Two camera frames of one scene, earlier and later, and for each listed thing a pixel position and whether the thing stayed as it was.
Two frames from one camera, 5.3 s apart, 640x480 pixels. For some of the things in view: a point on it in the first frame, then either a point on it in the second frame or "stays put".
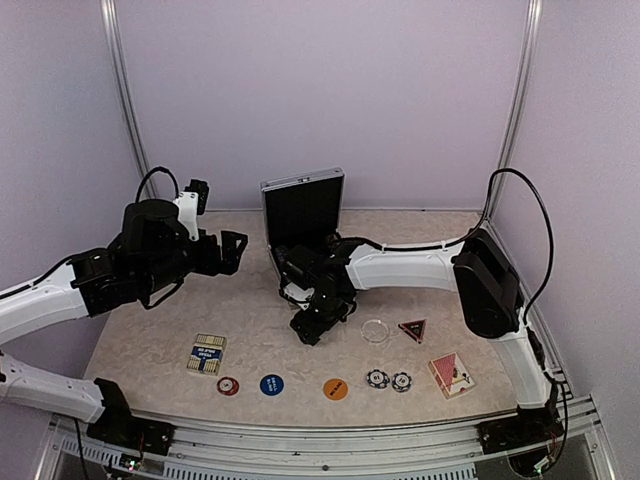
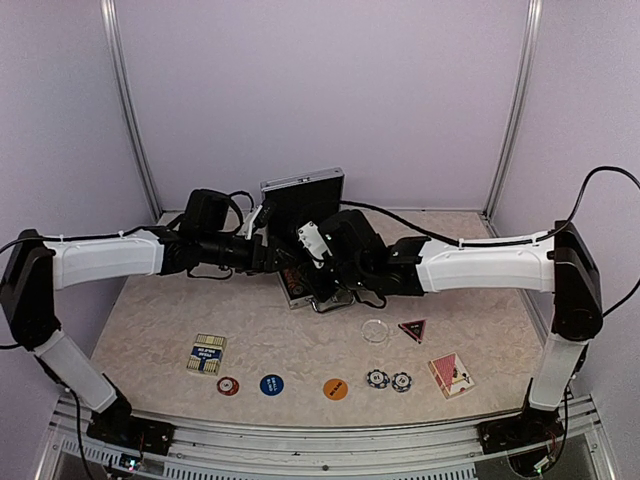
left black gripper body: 208,263 -> 261,266
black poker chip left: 377,379 stays put
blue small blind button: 271,385 stays put
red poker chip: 227,386 stays put
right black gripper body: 325,315 -> 347,275
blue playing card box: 206,354 stays put
